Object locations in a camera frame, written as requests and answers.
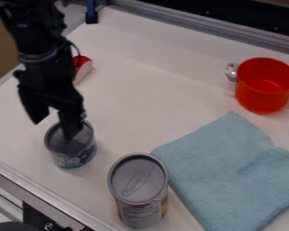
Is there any red and white toy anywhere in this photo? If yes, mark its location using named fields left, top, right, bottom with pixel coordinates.
left=70, top=54, right=96, bottom=87

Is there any blue cloth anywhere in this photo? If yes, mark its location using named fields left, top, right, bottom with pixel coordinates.
left=149, top=111, right=289, bottom=231

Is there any blue can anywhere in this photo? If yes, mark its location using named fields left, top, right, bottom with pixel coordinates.
left=42, top=118, right=99, bottom=170

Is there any blue clamp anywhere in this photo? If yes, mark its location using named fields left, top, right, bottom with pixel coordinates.
left=84, top=0, right=101, bottom=25

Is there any cardboard box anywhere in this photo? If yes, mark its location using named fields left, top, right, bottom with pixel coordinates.
left=0, top=5, right=22, bottom=87

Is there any orange cup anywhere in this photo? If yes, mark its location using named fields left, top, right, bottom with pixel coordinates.
left=233, top=57, right=289, bottom=115

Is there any red and white can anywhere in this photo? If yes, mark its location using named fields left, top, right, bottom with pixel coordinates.
left=106, top=152, right=172, bottom=229

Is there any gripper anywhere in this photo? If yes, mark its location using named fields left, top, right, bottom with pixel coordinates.
left=12, top=44, right=89, bottom=142

